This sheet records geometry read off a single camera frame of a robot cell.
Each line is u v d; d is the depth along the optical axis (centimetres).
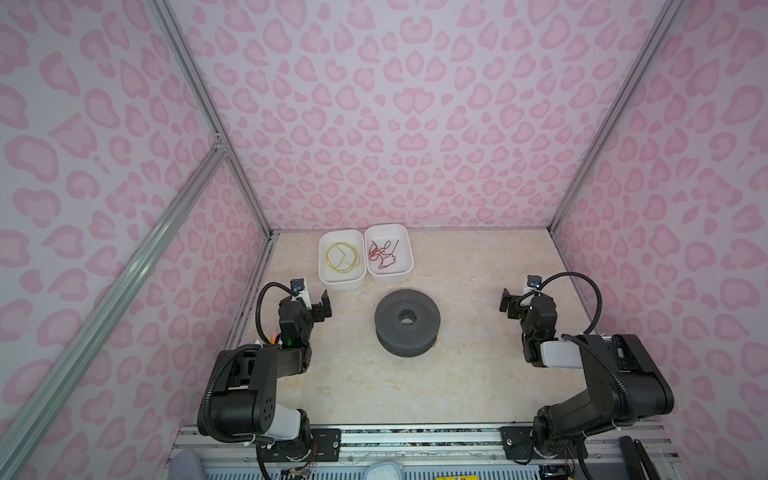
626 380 44
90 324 53
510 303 85
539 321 71
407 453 72
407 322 93
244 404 44
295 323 69
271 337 69
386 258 110
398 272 102
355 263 108
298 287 78
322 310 84
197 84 79
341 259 111
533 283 80
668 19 69
